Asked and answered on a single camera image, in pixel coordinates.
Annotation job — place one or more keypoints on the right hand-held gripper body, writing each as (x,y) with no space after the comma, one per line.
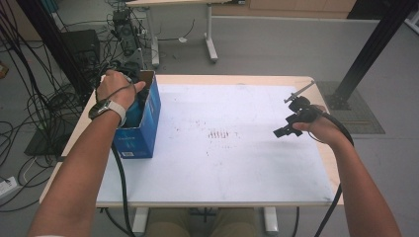
(304,110)

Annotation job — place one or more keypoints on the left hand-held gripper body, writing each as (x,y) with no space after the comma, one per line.
(133,64)

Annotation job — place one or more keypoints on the blue cardboard box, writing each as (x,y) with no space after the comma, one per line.
(138,141)

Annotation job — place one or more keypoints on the person's right hand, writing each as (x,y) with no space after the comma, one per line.
(324,130)

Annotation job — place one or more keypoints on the person's left hand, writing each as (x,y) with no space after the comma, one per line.
(115,89)

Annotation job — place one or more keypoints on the black device on stand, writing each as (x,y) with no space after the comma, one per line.
(125,29)

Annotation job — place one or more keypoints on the black box on floor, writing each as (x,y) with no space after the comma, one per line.
(80,44)

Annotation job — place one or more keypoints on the grey grid floor mat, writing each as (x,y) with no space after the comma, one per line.
(365,112)

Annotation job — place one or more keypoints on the white background table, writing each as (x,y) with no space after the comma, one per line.
(210,36)

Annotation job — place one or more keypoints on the white table leg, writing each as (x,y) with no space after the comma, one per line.
(141,220)
(270,220)

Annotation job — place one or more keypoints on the person's right leg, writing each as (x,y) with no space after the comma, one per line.
(235,223)

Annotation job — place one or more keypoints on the person's leg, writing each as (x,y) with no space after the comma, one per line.
(168,223)
(235,223)

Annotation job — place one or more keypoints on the dark floor mat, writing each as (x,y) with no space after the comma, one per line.
(46,141)

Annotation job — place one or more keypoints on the person's left leg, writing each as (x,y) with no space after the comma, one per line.
(168,223)

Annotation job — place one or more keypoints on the white power strip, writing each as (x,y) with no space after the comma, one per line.
(7,187)

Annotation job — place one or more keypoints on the black metal frame post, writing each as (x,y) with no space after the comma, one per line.
(372,49)
(49,39)

